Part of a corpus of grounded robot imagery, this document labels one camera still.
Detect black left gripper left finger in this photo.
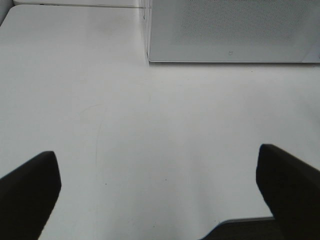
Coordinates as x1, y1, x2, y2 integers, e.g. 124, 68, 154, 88
0, 151, 62, 240

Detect white microwave door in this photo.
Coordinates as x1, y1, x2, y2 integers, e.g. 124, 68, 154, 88
148, 0, 320, 64

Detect white microwave oven body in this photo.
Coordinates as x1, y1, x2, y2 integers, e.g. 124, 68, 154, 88
138, 0, 320, 66

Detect white adjacent table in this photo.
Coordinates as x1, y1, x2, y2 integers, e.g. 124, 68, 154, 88
13, 0, 142, 8

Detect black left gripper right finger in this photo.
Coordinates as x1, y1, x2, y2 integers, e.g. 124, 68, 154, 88
255, 144, 320, 240

